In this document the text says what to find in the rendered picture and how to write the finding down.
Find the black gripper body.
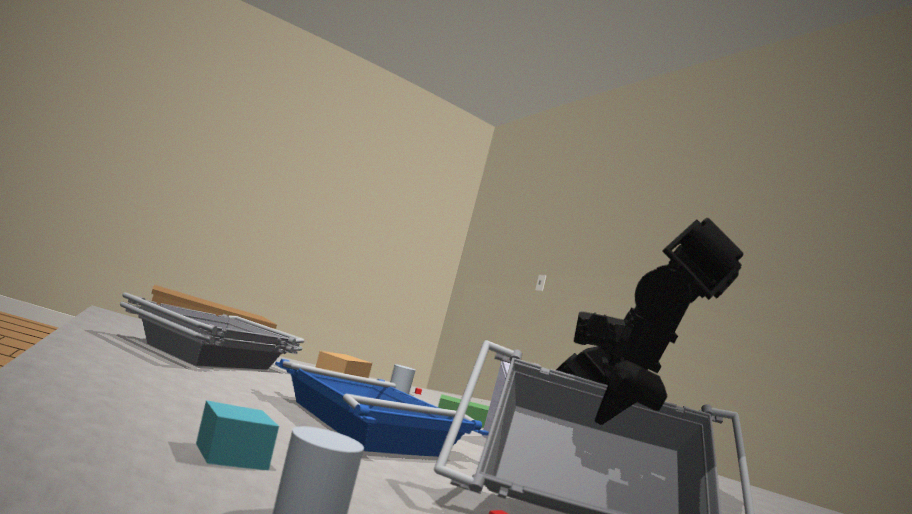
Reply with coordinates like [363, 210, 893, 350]
[608, 307, 679, 411]

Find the tan rectangular box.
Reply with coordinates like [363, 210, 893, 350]
[315, 351, 372, 378]

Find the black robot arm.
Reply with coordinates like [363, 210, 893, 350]
[557, 217, 744, 384]

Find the grey cylinder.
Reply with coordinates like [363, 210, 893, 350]
[273, 426, 364, 514]
[390, 364, 416, 395]

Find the blue plastic tray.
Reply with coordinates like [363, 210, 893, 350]
[275, 358, 454, 457]

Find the light green block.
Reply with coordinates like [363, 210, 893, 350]
[438, 394, 489, 428]

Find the teal box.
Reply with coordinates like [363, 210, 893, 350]
[196, 401, 279, 470]

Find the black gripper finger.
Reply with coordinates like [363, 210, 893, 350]
[602, 357, 613, 385]
[595, 369, 637, 425]

